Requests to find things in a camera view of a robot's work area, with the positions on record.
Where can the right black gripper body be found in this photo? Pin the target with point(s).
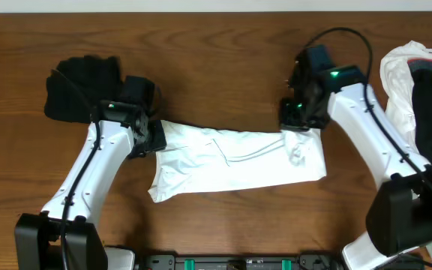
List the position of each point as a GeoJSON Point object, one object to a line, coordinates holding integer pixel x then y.
{"type": "Point", "coordinates": [302, 115]}

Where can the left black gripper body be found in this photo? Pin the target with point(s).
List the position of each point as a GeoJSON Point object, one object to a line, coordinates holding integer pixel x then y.
{"type": "Point", "coordinates": [155, 136]}

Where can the white robot print t-shirt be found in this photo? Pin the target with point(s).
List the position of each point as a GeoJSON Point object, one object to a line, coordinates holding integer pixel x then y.
{"type": "Point", "coordinates": [200, 160]}

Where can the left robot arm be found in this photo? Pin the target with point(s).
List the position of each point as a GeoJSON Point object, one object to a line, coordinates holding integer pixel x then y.
{"type": "Point", "coordinates": [64, 235]}

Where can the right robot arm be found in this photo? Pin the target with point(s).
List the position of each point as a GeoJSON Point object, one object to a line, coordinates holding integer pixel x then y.
{"type": "Point", "coordinates": [400, 217]}

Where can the folded black cloth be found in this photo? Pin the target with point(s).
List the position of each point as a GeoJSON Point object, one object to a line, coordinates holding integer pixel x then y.
{"type": "Point", "coordinates": [77, 85]}

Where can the plain white t-shirt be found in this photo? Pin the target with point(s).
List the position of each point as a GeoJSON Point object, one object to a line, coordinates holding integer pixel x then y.
{"type": "Point", "coordinates": [397, 83]}

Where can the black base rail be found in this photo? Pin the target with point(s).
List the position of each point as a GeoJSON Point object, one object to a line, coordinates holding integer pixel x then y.
{"type": "Point", "coordinates": [303, 261]}

